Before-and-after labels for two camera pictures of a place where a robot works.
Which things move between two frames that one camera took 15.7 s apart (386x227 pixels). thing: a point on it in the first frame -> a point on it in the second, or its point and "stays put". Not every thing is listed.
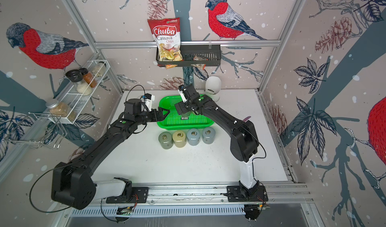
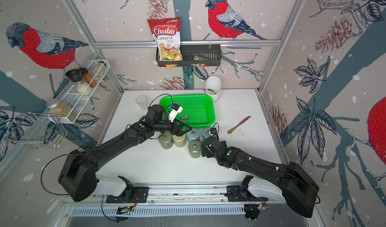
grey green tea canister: x=185 y=116 -> x=194 y=149
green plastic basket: x=173 y=121 stays put
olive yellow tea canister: x=180 y=138 stays put
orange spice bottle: x=88 y=77 stays put
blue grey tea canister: x=193 y=136 stays put
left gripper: x=161 y=117 -> x=179 y=132
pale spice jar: x=99 y=69 stays put
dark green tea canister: x=166 y=139 stays put
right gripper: x=180 y=105 -> x=207 y=153
